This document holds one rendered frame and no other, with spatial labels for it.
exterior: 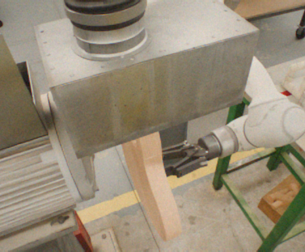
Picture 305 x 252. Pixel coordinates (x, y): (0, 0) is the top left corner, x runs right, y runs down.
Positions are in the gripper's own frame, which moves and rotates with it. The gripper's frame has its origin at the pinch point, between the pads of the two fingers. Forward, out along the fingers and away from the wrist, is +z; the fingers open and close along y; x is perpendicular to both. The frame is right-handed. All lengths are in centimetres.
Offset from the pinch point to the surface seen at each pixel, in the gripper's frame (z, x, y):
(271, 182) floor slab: -94, -88, 63
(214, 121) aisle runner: -89, -60, 124
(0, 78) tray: 23, 39, -25
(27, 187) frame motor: 27.7, 18.5, -19.2
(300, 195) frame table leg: -55, -36, 0
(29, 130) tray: 23.2, 29.3, -20.7
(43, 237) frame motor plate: 31.1, 1.9, -13.0
